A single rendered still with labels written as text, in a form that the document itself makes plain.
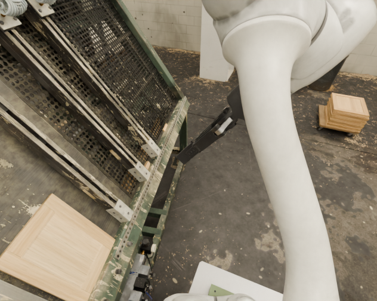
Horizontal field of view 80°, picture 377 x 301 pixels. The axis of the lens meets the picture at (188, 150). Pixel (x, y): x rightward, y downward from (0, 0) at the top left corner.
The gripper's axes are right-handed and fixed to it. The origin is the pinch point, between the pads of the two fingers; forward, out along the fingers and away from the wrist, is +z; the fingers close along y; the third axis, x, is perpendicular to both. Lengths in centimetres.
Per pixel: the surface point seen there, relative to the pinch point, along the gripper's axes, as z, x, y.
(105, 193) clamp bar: 72, -10, -25
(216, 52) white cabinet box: 70, -53, -405
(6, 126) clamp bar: 59, -56, -8
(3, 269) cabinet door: 75, -15, 22
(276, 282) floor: 86, 139, -80
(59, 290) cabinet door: 82, 5, 15
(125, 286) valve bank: 92, 31, -6
